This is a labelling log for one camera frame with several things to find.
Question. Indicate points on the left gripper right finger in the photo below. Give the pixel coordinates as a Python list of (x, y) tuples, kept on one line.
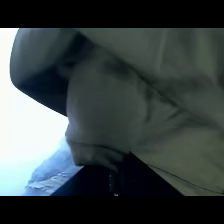
[(146, 180)]

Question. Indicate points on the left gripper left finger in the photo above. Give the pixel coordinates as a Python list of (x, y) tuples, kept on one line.
[(90, 181)]

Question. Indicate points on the brown garment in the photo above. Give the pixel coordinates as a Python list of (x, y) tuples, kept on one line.
[(140, 86)]

